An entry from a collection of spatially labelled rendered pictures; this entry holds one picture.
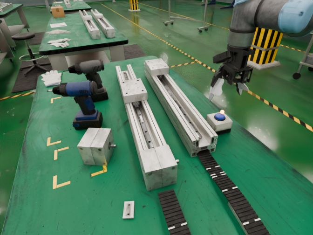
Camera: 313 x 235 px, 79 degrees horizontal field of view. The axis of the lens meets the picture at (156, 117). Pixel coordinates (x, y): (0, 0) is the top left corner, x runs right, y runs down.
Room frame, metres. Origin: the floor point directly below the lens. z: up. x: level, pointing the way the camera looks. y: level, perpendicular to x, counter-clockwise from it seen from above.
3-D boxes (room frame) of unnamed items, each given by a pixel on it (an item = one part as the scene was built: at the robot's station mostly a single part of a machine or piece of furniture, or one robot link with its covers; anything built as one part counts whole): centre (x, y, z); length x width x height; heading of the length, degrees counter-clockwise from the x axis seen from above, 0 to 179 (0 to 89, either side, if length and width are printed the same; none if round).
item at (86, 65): (0.94, 0.36, 0.89); 0.20 x 0.08 x 0.22; 110
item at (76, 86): (0.70, 0.34, 0.89); 0.20 x 0.08 x 0.22; 93
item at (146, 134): (0.84, 0.11, 0.82); 0.80 x 0.10 x 0.09; 14
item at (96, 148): (0.51, 0.21, 0.83); 0.11 x 0.10 x 0.10; 83
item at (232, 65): (0.62, -0.28, 1.09); 0.09 x 0.08 x 0.12; 14
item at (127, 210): (0.29, 0.09, 0.78); 0.05 x 0.03 x 0.01; 1
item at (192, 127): (0.88, -0.07, 0.82); 0.80 x 0.10 x 0.09; 14
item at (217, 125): (0.64, -0.26, 0.81); 0.10 x 0.08 x 0.06; 104
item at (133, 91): (0.84, 0.11, 0.87); 0.16 x 0.11 x 0.07; 14
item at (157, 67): (1.13, -0.01, 0.87); 0.16 x 0.11 x 0.07; 14
